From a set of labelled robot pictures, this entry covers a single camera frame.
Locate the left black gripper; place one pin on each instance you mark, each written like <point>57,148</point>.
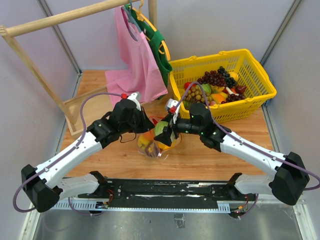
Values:
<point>146,124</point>

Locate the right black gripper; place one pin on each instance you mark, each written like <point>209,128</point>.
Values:
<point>164,137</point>

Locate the green cabbage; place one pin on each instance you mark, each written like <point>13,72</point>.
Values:
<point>159,127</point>

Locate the orange fruit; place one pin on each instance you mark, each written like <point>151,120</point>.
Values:
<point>148,136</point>

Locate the dark red mangosteen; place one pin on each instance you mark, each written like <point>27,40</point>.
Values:
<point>152,150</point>

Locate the clear zip top bag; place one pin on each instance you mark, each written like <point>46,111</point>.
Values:
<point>163,148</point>

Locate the yellow lemon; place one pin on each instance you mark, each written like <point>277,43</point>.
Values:
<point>142,143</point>

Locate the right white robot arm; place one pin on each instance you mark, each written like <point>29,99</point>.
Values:
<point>284,177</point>

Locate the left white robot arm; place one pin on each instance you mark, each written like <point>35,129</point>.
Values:
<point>46,184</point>

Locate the pink shirt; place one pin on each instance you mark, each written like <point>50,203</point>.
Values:
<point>142,74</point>

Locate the brown longan bunch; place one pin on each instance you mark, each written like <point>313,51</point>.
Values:
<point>195,95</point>

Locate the green guava fruit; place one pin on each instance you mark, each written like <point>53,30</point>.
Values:
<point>207,88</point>

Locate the wooden clothes rack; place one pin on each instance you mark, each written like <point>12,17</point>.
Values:
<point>91,41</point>

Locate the dark purple grape bunch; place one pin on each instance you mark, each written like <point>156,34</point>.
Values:
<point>218,78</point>

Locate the green shirt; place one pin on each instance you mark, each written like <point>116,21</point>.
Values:
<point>154,39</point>

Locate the yellow peach fruit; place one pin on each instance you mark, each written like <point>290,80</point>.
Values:
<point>234,75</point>

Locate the yellow hanger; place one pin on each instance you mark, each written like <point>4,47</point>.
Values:
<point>163,48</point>

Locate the grey hanger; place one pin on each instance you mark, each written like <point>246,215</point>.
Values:
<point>131,24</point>

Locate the yellow plastic basket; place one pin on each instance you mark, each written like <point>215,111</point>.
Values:
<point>254,86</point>

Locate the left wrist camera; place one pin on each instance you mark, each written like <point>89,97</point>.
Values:
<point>135,97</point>

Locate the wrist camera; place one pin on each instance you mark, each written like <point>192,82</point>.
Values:
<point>172,107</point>
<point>135,97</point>

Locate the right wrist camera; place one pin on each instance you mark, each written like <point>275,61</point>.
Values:
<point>172,107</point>

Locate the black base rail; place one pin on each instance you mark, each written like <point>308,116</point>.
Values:
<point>167,195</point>

